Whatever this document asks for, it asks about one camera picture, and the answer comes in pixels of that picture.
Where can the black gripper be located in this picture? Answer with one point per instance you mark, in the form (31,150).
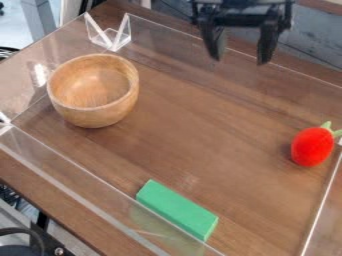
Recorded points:
(270,15)

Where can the red fruit with green leaf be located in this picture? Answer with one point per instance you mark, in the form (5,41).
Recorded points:
(313,144)

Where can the wooden bowl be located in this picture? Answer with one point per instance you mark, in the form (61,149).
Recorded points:
(94,90)

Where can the green rectangular block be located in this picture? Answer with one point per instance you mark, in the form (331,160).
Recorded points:
(179,210)

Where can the black clamp under table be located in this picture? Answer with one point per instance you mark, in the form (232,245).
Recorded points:
(53,247)

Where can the clear acrylic corner bracket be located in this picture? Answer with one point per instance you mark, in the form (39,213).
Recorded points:
(108,38)

